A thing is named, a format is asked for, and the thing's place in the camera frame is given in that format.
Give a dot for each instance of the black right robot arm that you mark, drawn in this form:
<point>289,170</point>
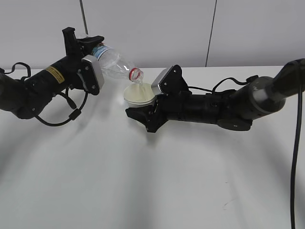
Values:
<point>229,109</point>

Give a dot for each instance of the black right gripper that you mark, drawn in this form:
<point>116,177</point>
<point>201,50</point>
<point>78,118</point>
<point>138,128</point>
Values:
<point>155,115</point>

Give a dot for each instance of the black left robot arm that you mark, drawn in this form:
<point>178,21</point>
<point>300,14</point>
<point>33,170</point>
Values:
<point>27,97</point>

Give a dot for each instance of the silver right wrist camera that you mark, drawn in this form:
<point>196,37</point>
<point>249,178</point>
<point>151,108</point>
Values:
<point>168,81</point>

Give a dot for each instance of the white paper cup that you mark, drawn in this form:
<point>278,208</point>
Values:
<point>138,95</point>

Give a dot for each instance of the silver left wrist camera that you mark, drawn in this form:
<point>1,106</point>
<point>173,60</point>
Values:
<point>91,75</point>

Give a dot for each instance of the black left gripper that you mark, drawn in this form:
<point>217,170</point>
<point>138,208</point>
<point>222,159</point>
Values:
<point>76,49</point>

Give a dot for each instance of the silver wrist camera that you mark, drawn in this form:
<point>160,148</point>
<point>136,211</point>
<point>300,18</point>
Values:
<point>168,81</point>
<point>91,75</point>

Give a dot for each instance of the clear water bottle red label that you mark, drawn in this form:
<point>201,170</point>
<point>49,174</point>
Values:
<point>114,65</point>

